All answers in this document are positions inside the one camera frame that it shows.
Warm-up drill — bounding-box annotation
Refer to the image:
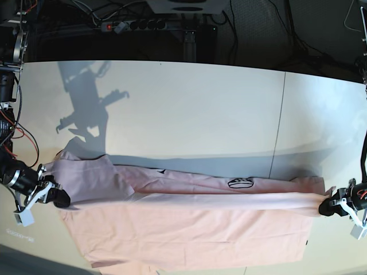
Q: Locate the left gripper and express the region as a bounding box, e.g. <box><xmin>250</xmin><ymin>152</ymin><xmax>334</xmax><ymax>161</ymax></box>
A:
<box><xmin>318</xmin><ymin>178</ymin><xmax>366</xmax><ymax>227</ymax></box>

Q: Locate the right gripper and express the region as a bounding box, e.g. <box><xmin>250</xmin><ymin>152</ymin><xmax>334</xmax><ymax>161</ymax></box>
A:
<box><xmin>5</xmin><ymin>163</ymin><xmax>71</xmax><ymax>212</ymax></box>

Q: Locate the pink T-shirt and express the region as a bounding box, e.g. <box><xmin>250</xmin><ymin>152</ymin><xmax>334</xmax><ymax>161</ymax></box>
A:
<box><xmin>49</xmin><ymin>150</ymin><xmax>331</xmax><ymax>274</ymax></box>

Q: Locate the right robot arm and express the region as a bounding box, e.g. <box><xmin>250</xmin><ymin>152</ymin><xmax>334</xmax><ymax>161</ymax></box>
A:
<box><xmin>1</xmin><ymin>1</ymin><xmax>71</xmax><ymax>214</ymax></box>

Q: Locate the black power strip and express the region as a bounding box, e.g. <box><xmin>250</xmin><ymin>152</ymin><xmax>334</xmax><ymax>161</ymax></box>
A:
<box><xmin>100</xmin><ymin>19</ymin><xmax>168</xmax><ymax>34</ymax></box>

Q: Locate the black power adapter box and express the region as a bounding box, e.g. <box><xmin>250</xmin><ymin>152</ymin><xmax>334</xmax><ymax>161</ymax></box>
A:
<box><xmin>196</xmin><ymin>24</ymin><xmax>217</xmax><ymax>44</ymax></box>

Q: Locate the white box with oval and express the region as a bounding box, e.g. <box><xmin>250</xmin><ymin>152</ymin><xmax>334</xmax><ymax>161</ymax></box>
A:
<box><xmin>147</xmin><ymin>0</ymin><xmax>230</xmax><ymax>14</ymax></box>

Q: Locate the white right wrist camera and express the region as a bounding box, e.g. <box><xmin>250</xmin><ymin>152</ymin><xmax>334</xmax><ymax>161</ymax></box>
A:
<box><xmin>14</xmin><ymin>209</ymin><xmax>34</xmax><ymax>227</ymax></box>

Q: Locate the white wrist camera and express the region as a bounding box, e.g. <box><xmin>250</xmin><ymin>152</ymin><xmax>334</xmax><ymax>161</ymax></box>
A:
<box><xmin>14</xmin><ymin>209</ymin><xmax>34</xmax><ymax>227</ymax></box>
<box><xmin>350</xmin><ymin>225</ymin><xmax>366</xmax><ymax>240</ymax></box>

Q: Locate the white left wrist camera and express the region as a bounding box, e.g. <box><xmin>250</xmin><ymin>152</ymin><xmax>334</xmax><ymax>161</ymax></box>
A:
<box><xmin>350</xmin><ymin>225</ymin><xmax>366</xmax><ymax>240</ymax></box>

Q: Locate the aluminium table leg post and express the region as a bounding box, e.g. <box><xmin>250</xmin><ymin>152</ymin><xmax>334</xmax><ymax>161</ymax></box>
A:
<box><xmin>183</xmin><ymin>30</ymin><xmax>197</xmax><ymax>62</ymax></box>

